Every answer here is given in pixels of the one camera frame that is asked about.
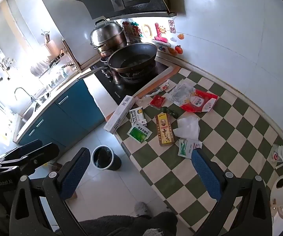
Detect steel faucet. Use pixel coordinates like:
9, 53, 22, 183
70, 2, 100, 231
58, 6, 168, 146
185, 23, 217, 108
14, 87, 36, 102

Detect clear plastic bag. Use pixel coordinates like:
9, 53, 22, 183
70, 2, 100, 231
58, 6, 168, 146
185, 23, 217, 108
167, 80, 196, 106

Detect blue kitchen cabinet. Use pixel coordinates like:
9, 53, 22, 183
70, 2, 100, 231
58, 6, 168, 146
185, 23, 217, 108
17, 80, 106, 150

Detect colourful wall stickers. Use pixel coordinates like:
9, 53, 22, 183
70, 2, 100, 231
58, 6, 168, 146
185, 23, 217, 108
122, 21, 184, 56

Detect grey fluffy slipper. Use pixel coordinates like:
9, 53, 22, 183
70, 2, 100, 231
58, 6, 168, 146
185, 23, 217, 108
134, 202, 152, 218

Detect dark green bottle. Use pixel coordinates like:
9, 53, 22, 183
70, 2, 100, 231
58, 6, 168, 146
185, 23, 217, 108
162, 106, 179, 118

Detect green and white medicine box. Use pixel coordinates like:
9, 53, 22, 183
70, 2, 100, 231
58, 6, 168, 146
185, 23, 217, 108
129, 107, 147, 126

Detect steel pot with lid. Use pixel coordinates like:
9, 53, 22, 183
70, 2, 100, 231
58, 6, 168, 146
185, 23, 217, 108
90, 19, 128, 54

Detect yellow and brown box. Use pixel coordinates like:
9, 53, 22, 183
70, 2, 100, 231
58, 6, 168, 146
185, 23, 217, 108
155, 113, 175, 147

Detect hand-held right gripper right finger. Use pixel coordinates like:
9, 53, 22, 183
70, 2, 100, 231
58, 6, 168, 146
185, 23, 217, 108
191, 149, 272, 236

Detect long white box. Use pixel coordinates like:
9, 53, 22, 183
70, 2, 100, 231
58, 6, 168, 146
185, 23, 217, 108
104, 95, 137, 134

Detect person's dark trouser leg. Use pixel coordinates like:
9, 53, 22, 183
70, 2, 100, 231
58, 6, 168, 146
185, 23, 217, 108
79, 211, 178, 236

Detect dish rack with dishes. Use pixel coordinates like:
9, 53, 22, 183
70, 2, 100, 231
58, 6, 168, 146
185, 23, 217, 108
30, 54, 79, 91

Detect black gas stove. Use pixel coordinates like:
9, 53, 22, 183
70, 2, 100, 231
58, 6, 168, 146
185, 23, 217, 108
90, 56, 171, 106

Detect white round trash bin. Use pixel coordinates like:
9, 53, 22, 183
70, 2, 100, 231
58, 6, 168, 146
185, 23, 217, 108
92, 146, 122, 171

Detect white and green sachet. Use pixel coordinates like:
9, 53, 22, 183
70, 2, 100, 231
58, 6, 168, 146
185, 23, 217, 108
178, 139, 193, 158

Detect red and white wrapper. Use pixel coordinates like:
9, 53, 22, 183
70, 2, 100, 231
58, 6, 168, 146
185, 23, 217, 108
141, 79, 176, 99

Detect white tissue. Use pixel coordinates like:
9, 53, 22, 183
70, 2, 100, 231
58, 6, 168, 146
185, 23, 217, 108
173, 117, 200, 138

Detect utensil holder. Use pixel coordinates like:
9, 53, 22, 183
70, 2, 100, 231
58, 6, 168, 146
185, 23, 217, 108
41, 29, 58, 57

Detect red and white plastic bag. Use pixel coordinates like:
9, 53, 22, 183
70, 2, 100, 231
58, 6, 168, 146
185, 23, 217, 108
179, 89, 218, 113

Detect steel sink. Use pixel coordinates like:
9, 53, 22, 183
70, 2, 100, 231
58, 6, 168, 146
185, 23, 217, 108
16, 92, 51, 133

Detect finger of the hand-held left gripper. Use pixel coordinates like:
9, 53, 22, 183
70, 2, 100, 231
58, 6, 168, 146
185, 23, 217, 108
0, 143, 60, 175
0, 140, 43, 161

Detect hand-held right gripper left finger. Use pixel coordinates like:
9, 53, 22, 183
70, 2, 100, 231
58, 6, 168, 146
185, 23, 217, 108
9, 147, 91, 236

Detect dark wok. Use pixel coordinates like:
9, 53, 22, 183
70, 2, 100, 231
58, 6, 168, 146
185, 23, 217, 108
76, 42, 159, 79

